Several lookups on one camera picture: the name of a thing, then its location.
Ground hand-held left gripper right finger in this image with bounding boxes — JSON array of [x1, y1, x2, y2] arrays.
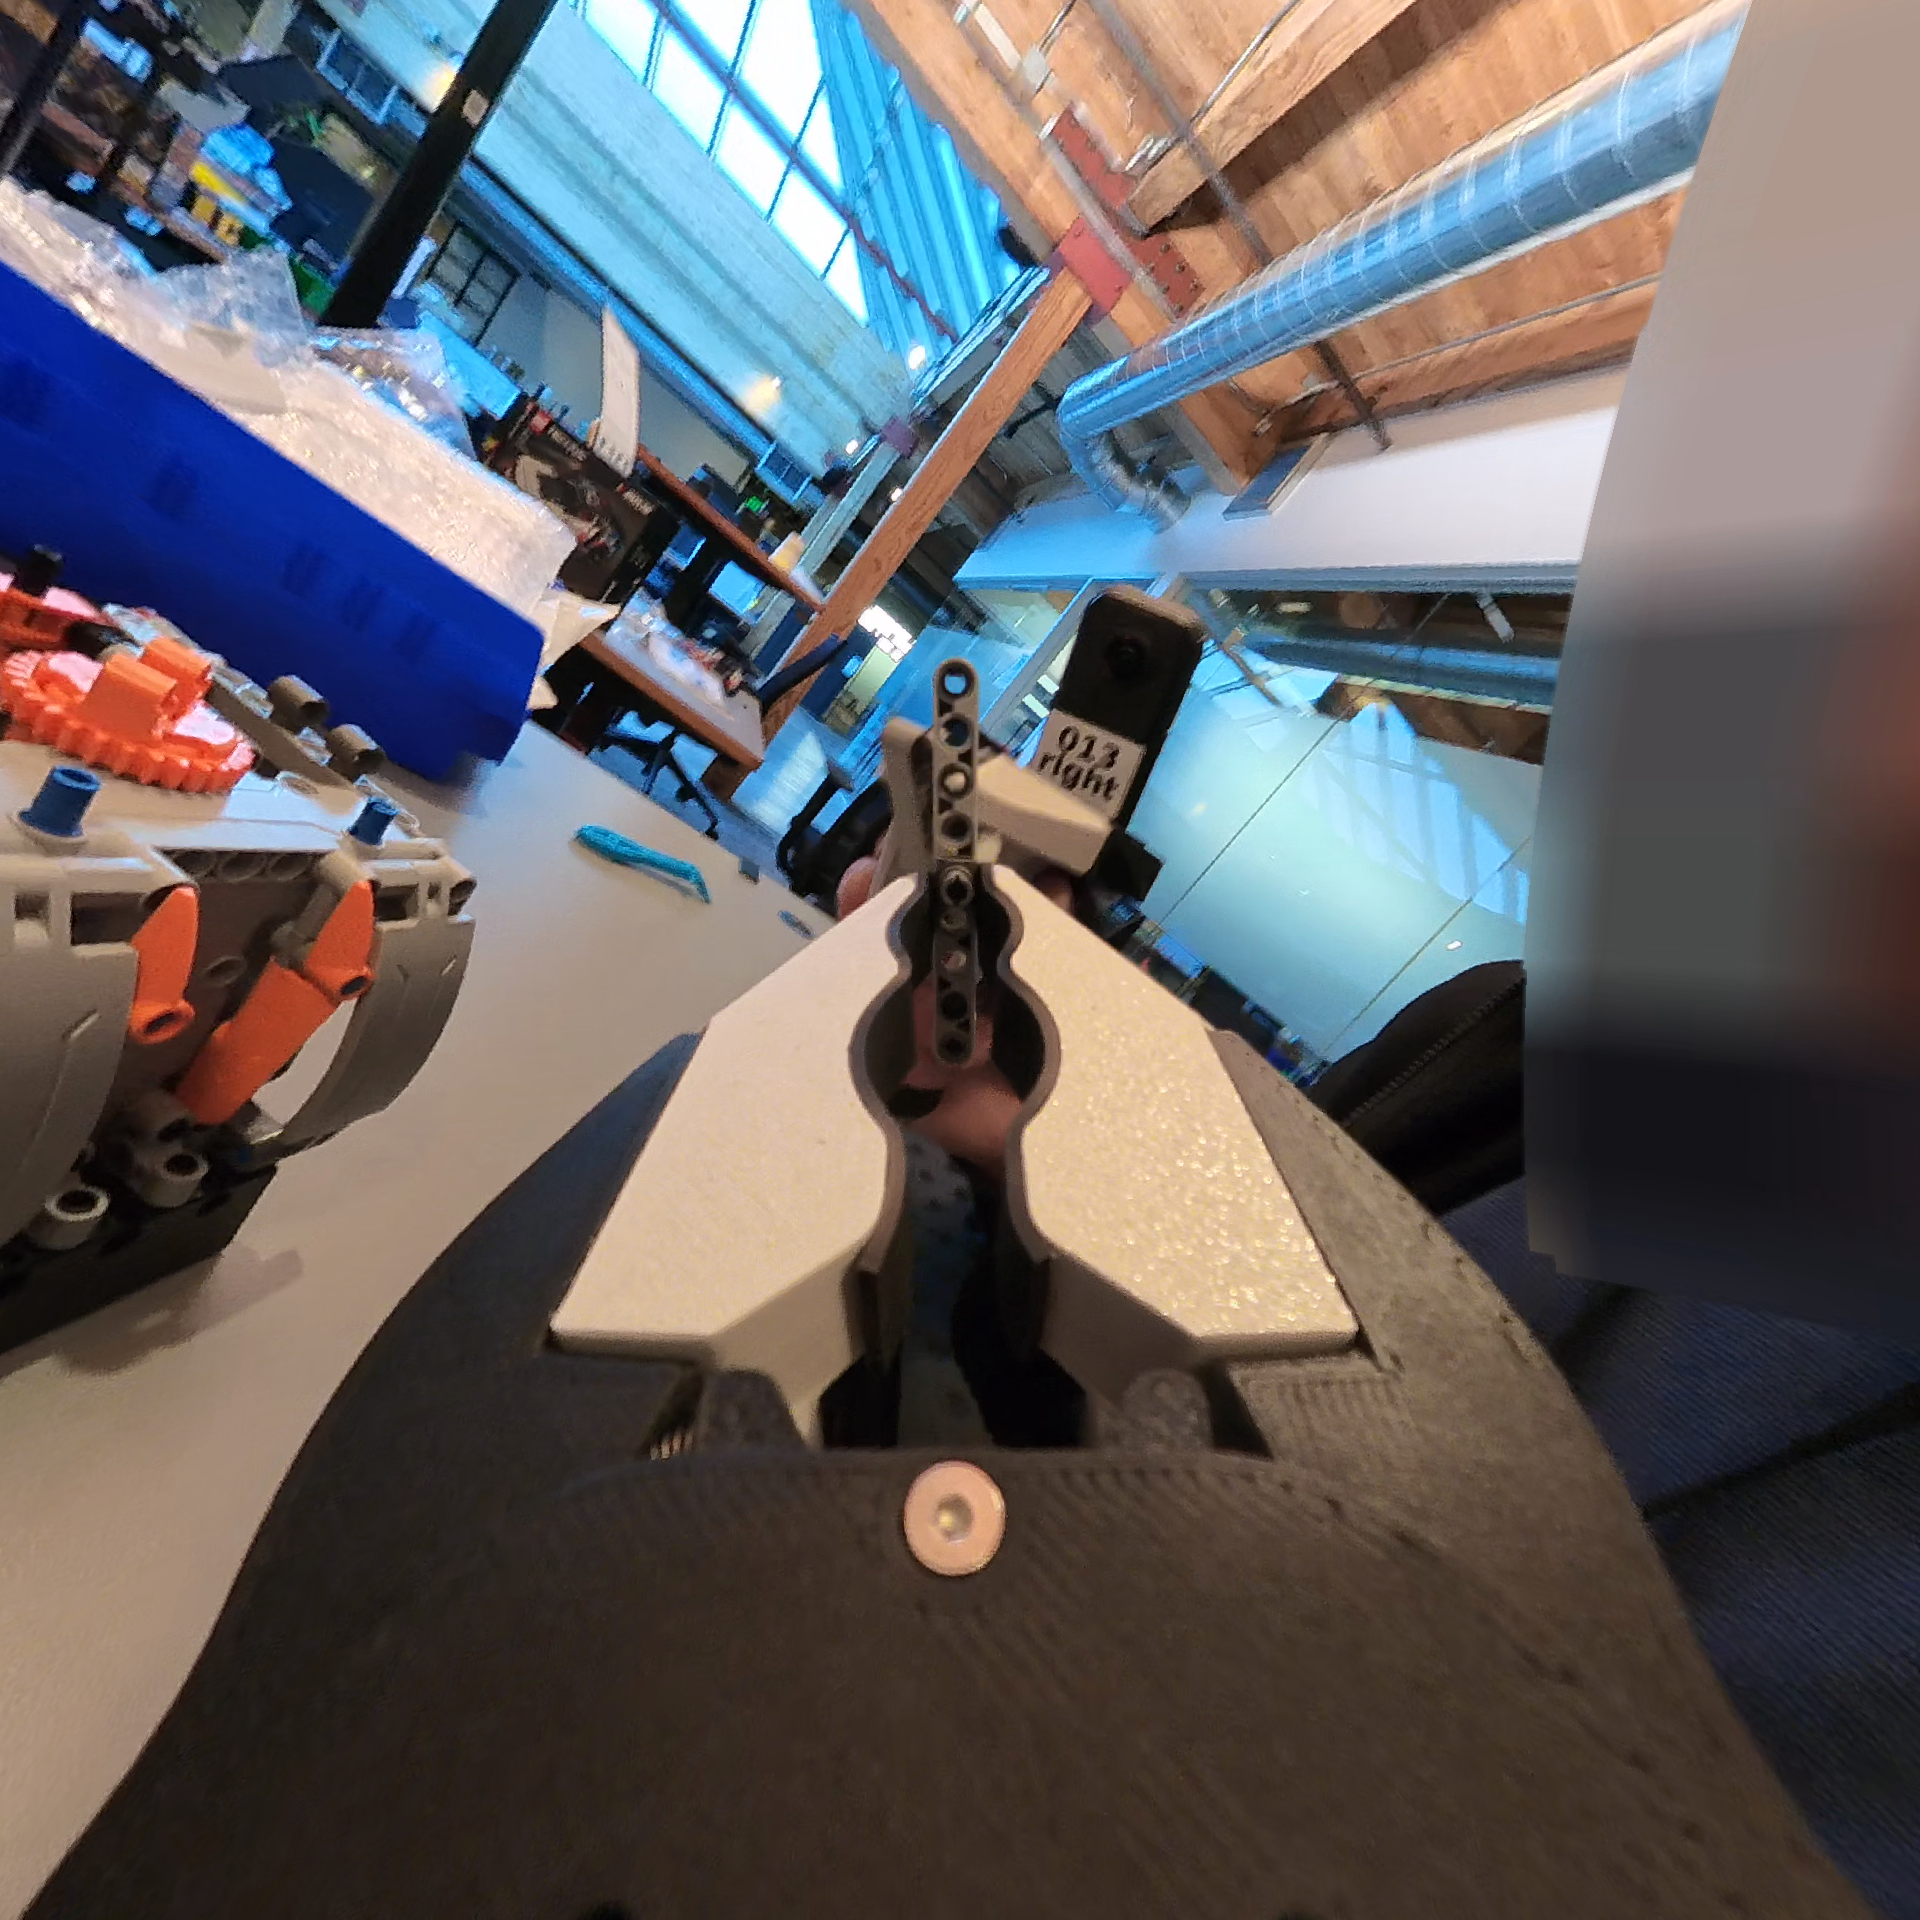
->
[[983, 872, 1364, 1455]]

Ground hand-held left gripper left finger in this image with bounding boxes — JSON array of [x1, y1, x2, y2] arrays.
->
[[548, 879, 952, 1455]]

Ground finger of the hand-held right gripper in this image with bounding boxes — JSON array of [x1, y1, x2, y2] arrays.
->
[[979, 744, 1125, 888], [879, 714, 945, 889]]

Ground light grey toy beam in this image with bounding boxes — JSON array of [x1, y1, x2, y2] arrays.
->
[[928, 656, 999, 1070]]

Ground person's right hand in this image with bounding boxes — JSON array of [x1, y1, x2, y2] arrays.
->
[[833, 855, 1028, 1168]]

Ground black office chair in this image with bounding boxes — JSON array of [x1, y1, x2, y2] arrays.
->
[[600, 704, 722, 841]]

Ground wooden desk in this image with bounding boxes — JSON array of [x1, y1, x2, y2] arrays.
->
[[631, 441, 829, 618], [576, 623, 775, 806]]

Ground teal plastic tool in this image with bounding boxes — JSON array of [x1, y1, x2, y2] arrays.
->
[[576, 823, 714, 905]]

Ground black toy box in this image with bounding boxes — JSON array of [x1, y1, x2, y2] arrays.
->
[[492, 394, 682, 602]]

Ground white paper sign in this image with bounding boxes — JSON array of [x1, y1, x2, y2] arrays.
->
[[597, 305, 647, 471]]

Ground grey orange toy brick vehicle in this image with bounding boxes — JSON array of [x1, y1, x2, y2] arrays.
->
[[0, 546, 482, 1353]]

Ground clear plastic wrap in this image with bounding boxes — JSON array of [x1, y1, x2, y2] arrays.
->
[[0, 176, 586, 602]]

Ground person's blue jeans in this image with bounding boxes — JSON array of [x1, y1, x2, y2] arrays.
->
[[1440, 1201, 1920, 1920]]

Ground blue plastic bin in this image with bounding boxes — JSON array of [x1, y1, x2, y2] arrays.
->
[[0, 259, 548, 784]]

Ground black steel pillar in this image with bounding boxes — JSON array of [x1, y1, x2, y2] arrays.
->
[[321, 0, 560, 331]]

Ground silver air duct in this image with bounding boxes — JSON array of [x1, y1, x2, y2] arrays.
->
[[1055, 11, 1754, 531], [1223, 631, 1565, 711]]

